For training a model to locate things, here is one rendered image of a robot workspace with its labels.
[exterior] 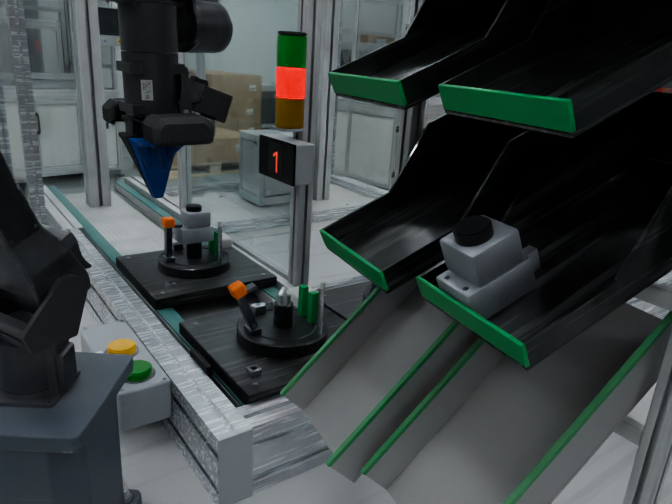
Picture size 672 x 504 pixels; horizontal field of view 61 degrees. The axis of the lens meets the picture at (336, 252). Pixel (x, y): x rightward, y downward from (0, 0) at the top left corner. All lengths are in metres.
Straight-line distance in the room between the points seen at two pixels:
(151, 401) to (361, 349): 0.30
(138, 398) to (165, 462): 0.09
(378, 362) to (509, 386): 0.15
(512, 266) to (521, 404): 0.16
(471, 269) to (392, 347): 0.24
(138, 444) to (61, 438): 0.32
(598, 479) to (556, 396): 0.37
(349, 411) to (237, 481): 0.18
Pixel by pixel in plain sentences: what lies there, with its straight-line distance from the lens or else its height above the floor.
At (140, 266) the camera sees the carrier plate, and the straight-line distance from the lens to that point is 1.18.
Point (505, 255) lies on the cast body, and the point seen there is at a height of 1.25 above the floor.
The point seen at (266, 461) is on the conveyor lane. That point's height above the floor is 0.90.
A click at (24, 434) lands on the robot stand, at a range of 0.58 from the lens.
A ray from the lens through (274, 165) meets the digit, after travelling 1.02.
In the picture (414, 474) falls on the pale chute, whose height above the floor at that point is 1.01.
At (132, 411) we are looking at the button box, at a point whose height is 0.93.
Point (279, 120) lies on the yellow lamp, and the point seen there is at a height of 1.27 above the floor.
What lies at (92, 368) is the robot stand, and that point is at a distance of 0.66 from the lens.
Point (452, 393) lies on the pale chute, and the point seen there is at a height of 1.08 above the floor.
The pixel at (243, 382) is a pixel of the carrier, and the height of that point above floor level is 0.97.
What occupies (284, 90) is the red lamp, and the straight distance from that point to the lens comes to 0.99.
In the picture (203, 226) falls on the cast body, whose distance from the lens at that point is 1.13.
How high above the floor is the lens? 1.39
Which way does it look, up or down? 19 degrees down
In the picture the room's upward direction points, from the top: 4 degrees clockwise
